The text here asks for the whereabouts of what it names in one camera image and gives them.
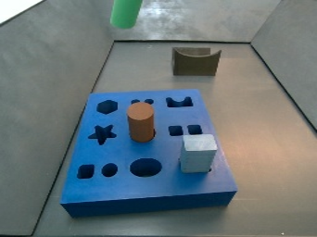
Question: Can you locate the black curved fixture stand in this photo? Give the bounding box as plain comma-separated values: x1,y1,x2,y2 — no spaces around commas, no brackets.
172,47,222,76

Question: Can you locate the brown cylinder peg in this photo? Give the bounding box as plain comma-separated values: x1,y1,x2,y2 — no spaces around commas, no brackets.
126,102,155,143

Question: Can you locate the blue foam shape-sorter block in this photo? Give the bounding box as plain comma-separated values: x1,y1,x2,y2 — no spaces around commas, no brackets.
60,89,238,218

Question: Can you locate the light blue square peg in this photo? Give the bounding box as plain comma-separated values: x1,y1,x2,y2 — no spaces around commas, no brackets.
179,134,218,173

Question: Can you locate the green oval cylinder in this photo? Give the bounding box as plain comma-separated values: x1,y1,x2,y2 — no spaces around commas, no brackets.
110,0,142,29

